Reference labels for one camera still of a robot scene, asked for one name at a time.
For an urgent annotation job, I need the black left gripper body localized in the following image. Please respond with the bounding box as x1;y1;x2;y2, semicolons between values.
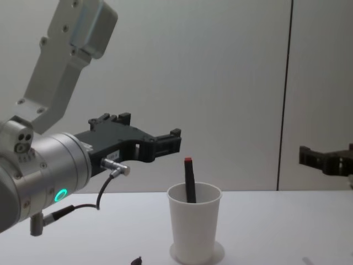
73;123;154;178

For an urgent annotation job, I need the white plastic cup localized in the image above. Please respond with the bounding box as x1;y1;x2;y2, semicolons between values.
167;182;223;263

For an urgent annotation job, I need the thin dark gripper cable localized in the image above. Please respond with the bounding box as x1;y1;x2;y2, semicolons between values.
29;157;131;237

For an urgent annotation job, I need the black marker with red cap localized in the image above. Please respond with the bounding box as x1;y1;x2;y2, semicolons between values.
184;157;197;204

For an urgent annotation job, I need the white round coaster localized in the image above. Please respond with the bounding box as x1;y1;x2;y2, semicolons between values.
169;234;226;263

